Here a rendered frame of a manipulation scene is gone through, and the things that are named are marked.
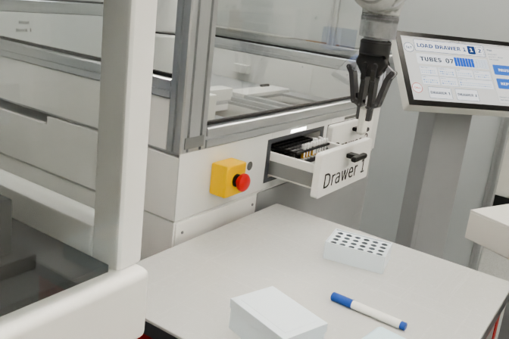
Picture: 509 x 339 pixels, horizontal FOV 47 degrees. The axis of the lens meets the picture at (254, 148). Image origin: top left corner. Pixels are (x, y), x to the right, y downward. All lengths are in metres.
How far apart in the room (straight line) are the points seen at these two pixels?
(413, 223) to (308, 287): 1.33
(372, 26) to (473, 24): 1.65
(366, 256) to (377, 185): 2.10
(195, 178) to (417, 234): 1.36
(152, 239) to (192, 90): 0.34
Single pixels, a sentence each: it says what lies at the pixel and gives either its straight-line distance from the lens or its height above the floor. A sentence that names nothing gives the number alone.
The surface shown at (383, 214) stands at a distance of 3.32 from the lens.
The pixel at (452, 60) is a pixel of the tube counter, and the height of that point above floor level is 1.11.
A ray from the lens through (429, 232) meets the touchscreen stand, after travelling 2.45.
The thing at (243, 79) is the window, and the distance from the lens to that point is 1.32.
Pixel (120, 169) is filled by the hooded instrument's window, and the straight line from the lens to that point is 0.72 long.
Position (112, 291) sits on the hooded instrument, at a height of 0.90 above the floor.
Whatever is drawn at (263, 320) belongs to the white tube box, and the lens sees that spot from 0.89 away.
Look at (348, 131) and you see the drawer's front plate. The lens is 1.80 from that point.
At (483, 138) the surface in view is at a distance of 3.05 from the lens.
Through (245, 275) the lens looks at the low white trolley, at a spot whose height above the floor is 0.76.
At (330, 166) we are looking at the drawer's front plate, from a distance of 1.42.
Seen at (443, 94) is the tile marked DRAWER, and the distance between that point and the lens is 2.19.
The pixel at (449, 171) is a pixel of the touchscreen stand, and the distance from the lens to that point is 2.39.
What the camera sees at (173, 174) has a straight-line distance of 1.20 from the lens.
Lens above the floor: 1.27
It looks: 15 degrees down
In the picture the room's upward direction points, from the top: 7 degrees clockwise
